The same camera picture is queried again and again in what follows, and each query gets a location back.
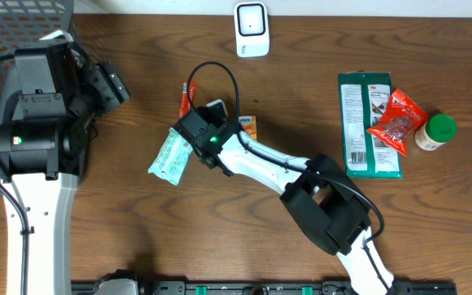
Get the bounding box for orange red snack pouch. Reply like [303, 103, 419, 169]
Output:
[367, 89, 428, 157]

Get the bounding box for pale green wipes packet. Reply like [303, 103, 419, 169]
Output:
[147, 128, 193, 186]

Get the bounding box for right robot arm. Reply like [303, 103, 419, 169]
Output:
[173, 107, 396, 294]

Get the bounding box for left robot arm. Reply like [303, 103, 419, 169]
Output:
[0, 39, 130, 294]

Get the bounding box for small orange juice box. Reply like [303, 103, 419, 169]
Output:
[238, 116, 257, 141]

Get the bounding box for green lid white jar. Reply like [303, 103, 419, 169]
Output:
[414, 113, 457, 151]

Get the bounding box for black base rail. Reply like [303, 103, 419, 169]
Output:
[71, 279, 459, 295]

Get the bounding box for red snack stick packet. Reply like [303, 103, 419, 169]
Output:
[179, 81, 197, 118]

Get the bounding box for white barcode scanner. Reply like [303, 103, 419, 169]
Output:
[234, 1, 270, 58]

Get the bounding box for green snack packet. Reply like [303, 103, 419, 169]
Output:
[338, 71, 402, 179]

